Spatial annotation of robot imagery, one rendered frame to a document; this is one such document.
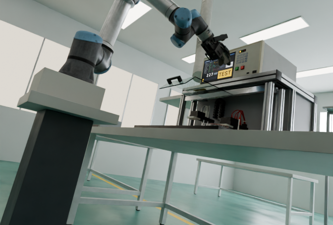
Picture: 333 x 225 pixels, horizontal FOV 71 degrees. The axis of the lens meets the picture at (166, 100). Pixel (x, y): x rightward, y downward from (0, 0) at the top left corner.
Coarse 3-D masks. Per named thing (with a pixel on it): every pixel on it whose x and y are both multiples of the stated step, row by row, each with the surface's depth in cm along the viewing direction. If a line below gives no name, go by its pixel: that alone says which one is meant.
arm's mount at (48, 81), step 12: (48, 72) 83; (36, 84) 85; (48, 84) 82; (60, 84) 85; (72, 84) 87; (84, 84) 90; (60, 96) 85; (72, 96) 87; (84, 96) 90; (96, 96) 93; (96, 108) 92
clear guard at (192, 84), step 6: (186, 78) 129; (192, 78) 123; (198, 78) 126; (168, 84) 137; (174, 84) 129; (180, 84) 124; (186, 84) 139; (192, 84) 137; (198, 84) 135; (204, 84) 133; (210, 84) 131; (186, 90) 150; (192, 90) 148; (198, 90) 146; (204, 90) 143; (210, 90) 141; (216, 90) 139; (222, 90) 137
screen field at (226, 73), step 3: (225, 69) 140; (228, 69) 138; (231, 69) 136; (219, 72) 144; (222, 72) 142; (225, 72) 140; (228, 72) 138; (231, 72) 136; (219, 75) 143; (222, 75) 141; (225, 75) 139; (228, 75) 137
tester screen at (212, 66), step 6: (216, 60) 149; (204, 66) 157; (210, 66) 152; (216, 66) 148; (204, 72) 155; (210, 72) 150; (216, 72) 146; (204, 78) 153; (216, 78) 144; (222, 78) 140
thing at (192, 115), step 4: (192, 112) 140; (196, 112) 137; (200, 112) 137; (188, 116) 138; (192, 116) 135; (196, 116) 136; (200, 116) 137; (204, 116) 139; (200, 120) 144; (208, 120) 140; (212, 120) 142; (204, 124) 143
